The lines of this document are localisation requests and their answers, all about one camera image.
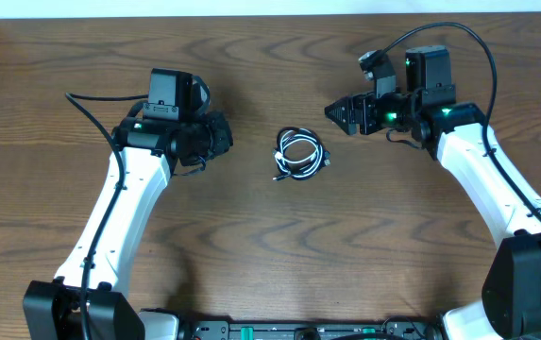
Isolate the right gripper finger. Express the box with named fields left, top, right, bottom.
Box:
left=325, top=96, right=352, bottom=116
left=326, top=112, right=357, bottom=136

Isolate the black USB cable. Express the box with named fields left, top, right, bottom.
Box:
left=272, top=126, right=332, bottom=182

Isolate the white USB cable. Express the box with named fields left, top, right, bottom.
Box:
left=273, top=132, right=324, bottom=179

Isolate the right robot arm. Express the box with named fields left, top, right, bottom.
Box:
left=325, top=45, right=541, bottom=339

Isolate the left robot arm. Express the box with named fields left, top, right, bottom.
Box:
left=23, top=68, right=233, bottom=339

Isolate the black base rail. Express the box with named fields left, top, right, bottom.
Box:
left=177, top=317, right=446, bottom=340

